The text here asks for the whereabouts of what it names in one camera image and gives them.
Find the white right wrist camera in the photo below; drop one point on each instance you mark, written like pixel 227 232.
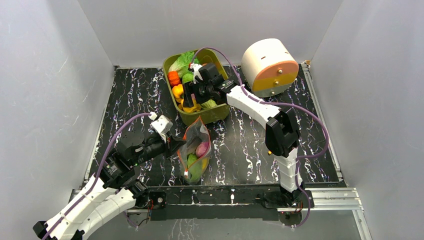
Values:
pixel 195 69

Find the orange mini pumpkin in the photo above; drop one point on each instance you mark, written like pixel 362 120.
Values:
pixel 173 78

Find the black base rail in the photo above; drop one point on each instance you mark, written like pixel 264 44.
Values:
pixel 244 201

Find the olive green plastic bin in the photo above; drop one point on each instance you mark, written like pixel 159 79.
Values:
pixel 207 116

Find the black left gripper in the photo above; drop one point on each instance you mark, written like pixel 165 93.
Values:
pixel 173 143

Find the pale green cabbage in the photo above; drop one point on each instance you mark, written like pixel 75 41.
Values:
pixel 208 104

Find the clear zip top bag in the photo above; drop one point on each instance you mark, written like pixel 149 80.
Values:
pixel 185 150

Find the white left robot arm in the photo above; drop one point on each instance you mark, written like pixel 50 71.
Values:
pixel 113 192

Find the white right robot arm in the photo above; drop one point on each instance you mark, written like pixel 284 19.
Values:
pixel 282 133

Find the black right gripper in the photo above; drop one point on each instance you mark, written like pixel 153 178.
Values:
pixel 190 91

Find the green leafy vegetable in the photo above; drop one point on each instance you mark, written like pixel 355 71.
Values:
pixel 195 168

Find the green lettuce head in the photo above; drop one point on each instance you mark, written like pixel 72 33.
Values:
pixel 180 66

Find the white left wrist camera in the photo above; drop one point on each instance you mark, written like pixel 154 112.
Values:
pixel 161 124

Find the green bumpy citrus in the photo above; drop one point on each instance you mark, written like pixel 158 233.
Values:
pixel 188 77

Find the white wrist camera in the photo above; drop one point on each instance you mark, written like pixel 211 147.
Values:
pixel 161 124
pixel 195 69

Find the orange yellow bell pepper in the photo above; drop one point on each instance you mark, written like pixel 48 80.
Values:
pixel 178 93

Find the white cylindrical drawer box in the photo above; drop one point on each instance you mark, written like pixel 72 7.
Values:
pixel 268 67

